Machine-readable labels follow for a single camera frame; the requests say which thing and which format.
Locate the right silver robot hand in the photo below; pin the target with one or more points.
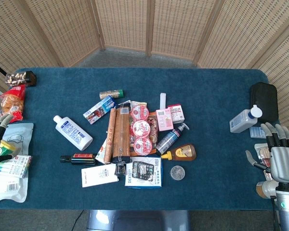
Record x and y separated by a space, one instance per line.
284 163

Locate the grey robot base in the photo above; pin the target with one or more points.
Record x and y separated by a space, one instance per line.
137 220

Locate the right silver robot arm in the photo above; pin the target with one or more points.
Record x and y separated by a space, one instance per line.
287 209

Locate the white bottle with round cap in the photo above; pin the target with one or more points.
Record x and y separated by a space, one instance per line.
242 122

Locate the white bottle with blue print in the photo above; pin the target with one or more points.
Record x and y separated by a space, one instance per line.
72 132

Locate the dark glass sauce bottle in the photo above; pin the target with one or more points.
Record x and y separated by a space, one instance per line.
79 159

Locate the honey squeeze bottle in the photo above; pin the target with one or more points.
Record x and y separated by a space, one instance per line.
183 152

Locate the dark pump bottle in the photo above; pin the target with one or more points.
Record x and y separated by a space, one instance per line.
169 140

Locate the small green-lid jar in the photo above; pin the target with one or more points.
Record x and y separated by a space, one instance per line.
110 94

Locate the yellow green small pack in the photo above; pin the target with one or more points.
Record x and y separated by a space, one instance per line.
6 147

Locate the clear snack packet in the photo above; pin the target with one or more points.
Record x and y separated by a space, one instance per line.
262 151

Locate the white pouch with line drawing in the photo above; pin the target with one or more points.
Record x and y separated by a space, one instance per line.
20 137

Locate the marker pen set pack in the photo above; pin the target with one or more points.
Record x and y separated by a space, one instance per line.
13 166

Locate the beige tape roll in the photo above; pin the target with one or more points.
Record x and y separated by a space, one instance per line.
265 188

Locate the pale blue blister pack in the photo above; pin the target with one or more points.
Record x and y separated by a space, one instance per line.
256 132

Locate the red snack bag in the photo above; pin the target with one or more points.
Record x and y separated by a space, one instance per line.
12 103

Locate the white bag with barcode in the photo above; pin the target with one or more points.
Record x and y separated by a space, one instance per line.
7 188

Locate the black zip pouch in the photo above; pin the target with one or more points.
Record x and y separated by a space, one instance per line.
265 101

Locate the blue table cloth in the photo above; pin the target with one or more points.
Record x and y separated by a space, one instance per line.
207 120

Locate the round clear tin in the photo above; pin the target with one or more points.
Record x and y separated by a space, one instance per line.
177 172

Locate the white carton with green red print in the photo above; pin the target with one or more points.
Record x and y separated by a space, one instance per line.
101 154

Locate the flat white box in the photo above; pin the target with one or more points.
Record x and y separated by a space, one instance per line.
97 175

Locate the blue white toothpaste box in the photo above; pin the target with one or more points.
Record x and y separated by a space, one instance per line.
100 110

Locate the long brown tube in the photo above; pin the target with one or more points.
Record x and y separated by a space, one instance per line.
110 134

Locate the white box with red print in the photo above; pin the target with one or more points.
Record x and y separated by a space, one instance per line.
177 113

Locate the pink box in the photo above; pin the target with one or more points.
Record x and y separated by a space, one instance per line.
164 119

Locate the small black clip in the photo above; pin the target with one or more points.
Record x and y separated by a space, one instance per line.
120 169

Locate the mixed nuts snack bag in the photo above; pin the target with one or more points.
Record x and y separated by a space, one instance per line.
153 127

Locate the white plastic tube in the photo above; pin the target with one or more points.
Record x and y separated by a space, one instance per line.
163 101

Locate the white blue organizer box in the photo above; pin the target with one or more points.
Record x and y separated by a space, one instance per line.
144 172

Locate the red lidded cups pack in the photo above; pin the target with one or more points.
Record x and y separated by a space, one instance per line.
140 130

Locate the wooden woven folding screen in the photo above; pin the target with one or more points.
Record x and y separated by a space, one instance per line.
125 24

